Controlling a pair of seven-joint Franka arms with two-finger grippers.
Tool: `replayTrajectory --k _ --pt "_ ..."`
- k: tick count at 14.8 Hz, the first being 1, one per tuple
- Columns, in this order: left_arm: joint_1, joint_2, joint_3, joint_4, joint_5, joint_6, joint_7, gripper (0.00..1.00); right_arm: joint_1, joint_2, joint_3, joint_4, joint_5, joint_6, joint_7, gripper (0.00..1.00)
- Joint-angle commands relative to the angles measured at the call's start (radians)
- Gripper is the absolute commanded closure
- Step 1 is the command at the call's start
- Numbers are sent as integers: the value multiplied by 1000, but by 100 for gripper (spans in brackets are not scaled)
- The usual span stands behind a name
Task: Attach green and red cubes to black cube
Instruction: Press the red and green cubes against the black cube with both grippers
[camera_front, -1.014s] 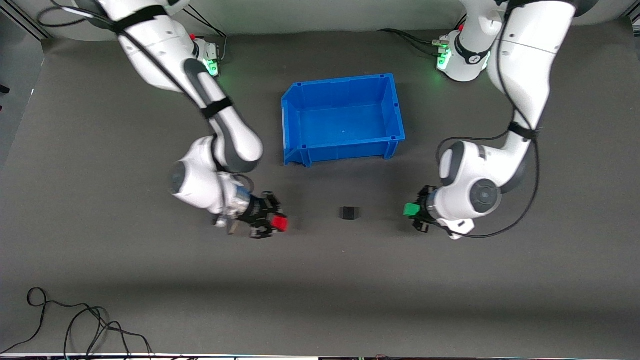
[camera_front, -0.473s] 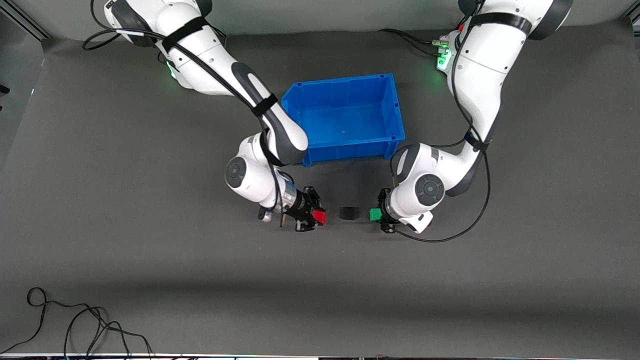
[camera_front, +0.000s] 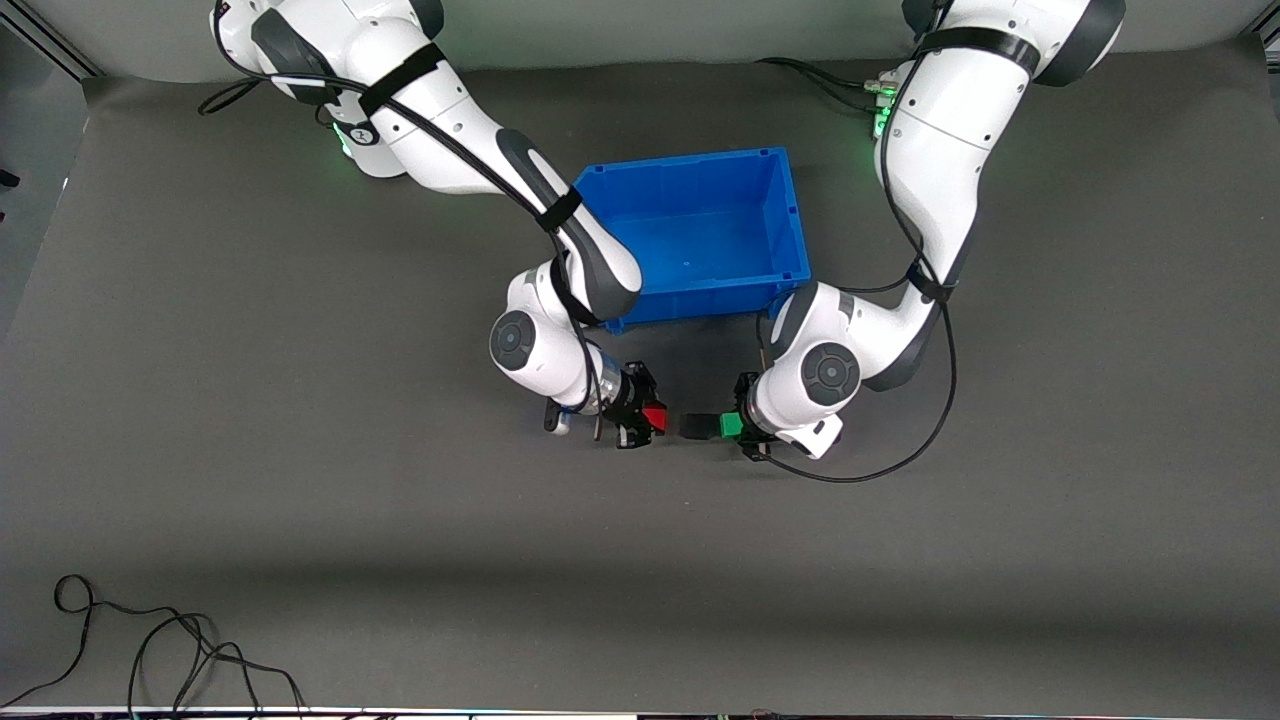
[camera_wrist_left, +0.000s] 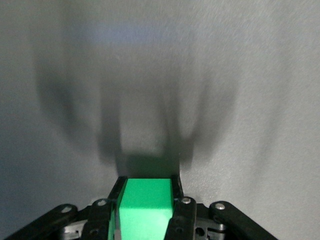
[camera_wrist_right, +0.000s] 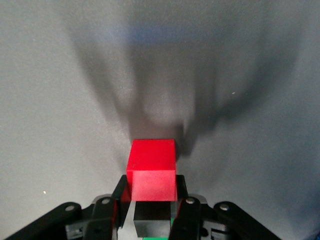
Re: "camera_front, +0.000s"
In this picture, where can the small black cube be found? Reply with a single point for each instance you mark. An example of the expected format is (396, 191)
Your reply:
(698, 426)

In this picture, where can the small green cube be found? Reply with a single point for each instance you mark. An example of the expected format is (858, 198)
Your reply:
(731, 425)

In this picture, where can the dark gray table mat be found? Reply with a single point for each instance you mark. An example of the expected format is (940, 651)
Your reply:
(300, 450)

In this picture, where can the blue plastic storage bin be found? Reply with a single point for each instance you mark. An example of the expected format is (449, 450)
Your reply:
(700, 235)

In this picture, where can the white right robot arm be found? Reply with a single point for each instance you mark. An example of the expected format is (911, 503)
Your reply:
(440, 130)

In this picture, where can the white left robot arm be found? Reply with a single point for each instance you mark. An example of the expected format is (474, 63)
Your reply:
(940, 160)

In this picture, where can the small red cube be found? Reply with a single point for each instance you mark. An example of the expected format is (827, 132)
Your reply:
(655, 417)

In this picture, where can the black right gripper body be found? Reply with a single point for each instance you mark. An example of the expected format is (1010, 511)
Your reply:
(631, 393)

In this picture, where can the aluminium frame rail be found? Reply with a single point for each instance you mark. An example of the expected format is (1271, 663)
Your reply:
(45, 35)
(1268, 40)

